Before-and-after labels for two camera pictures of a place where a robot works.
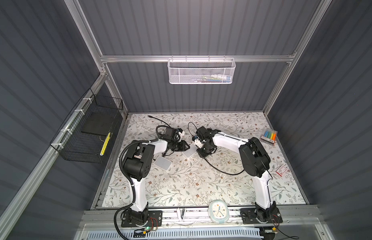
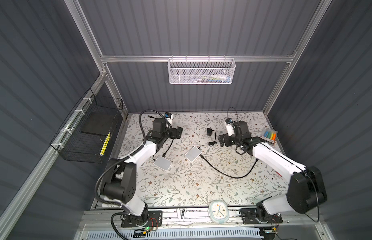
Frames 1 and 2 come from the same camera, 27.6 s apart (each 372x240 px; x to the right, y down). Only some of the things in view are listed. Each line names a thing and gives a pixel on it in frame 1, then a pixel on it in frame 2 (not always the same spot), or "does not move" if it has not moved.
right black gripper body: x=204 y=151 to x=228 y=140
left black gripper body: x=179 y=146 to x=172 y=134
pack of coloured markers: x=270 y=136 does not move
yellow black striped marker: x=105 y=144 does not move
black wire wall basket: x=83 y=136 does not move
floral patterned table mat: x=182 y=177 does not move
